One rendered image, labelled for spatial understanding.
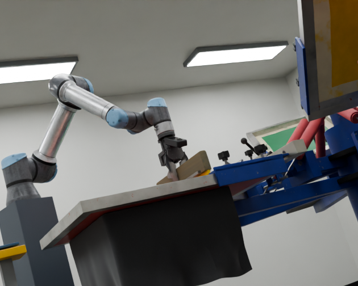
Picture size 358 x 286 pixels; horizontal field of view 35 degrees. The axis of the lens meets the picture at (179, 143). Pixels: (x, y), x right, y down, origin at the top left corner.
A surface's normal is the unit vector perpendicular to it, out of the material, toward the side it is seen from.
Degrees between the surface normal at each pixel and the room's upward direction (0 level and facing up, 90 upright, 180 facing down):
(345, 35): 148
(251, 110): 90
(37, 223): 90
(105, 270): 94
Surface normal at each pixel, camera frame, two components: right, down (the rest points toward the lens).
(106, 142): 0.42, -0.35
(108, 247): -0.84, 0.17
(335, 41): 0.21, 0.66
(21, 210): 0.65, -0.38
